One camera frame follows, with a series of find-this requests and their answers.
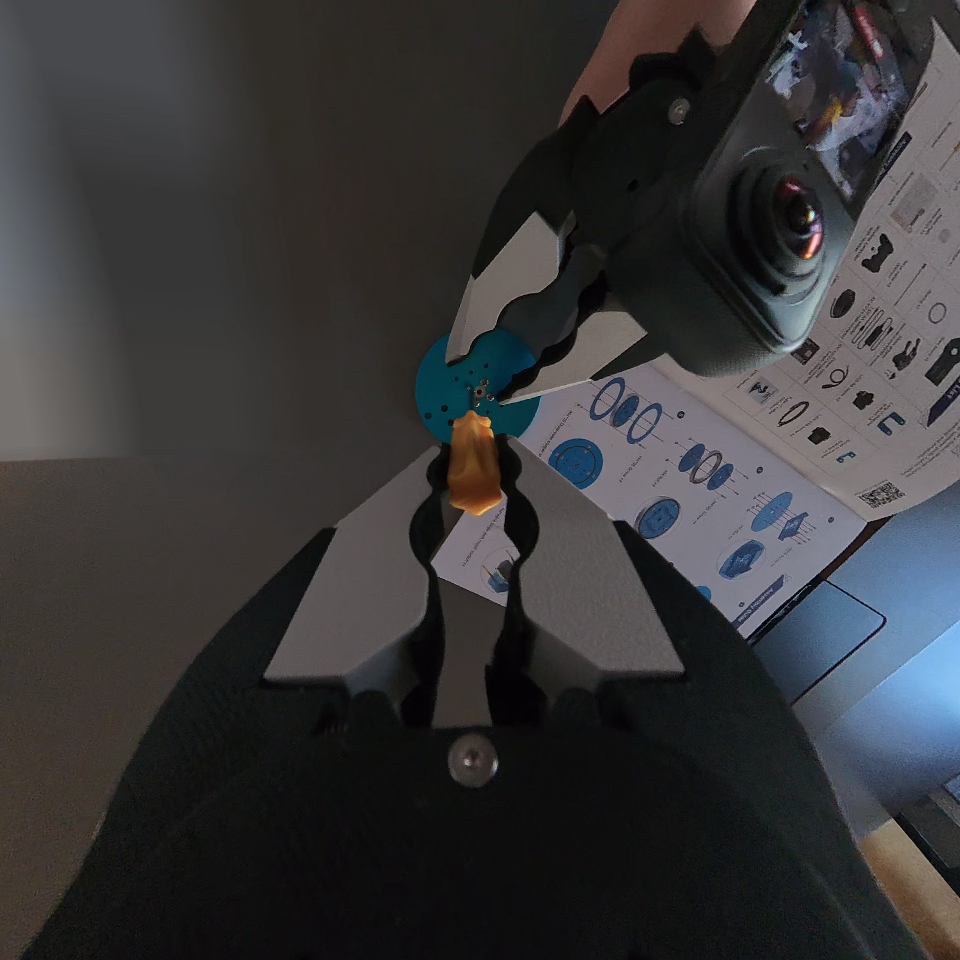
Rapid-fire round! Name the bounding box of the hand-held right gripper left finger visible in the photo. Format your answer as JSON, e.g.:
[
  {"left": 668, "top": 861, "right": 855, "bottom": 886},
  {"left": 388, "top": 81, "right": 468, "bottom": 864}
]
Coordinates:
[{"left": 262, "top": 444, "right": 451, "bottom": 727}]

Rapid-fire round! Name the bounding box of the yellow-handled screwdriver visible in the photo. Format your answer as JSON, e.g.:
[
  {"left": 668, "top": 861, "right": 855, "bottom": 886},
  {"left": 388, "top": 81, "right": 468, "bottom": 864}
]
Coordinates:
[{"left": 447, "top": 386, "right": 505, "bottom": 517}]

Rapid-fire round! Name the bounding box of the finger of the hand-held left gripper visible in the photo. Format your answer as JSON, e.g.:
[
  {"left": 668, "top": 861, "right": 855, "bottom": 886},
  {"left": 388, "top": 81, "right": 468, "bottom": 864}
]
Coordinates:
[
  {"left": 446, "top": 211, "right": 579, "bottom": 369},
  {"left": 499, "top": 246, "right": 661, "bottom": 406}
]

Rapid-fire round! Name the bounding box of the blue round metal plate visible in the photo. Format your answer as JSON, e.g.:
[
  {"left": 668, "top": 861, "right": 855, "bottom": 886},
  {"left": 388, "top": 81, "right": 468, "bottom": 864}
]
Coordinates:
[{"left": 414, "top": 330, "right": 543, "bottom": 459}]

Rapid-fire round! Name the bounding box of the open assembly manual booklet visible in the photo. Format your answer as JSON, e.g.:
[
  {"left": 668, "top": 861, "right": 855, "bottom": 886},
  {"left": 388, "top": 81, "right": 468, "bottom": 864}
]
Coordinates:
[{"left": 431, "top": 15, "right": 960, "bottom": 644}]

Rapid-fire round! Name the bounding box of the desk cable hatch cover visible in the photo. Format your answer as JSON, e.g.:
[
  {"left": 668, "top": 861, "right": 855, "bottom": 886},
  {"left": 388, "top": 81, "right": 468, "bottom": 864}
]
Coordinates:
[{"left": 750, "top": 577, "right": 888, "bottom": 706}]

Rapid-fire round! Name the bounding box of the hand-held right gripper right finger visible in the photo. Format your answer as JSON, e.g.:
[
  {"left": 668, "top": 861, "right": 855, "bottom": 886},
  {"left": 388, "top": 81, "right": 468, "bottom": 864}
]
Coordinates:
[{"left": 489, "top": 441, "right": 687, "bottom": 727}]

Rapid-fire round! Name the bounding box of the person's left hand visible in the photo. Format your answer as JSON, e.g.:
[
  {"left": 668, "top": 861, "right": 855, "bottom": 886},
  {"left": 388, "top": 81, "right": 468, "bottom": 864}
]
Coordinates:
[{"left": 558, "top": 0, "right": 757, "bottom": 129}]

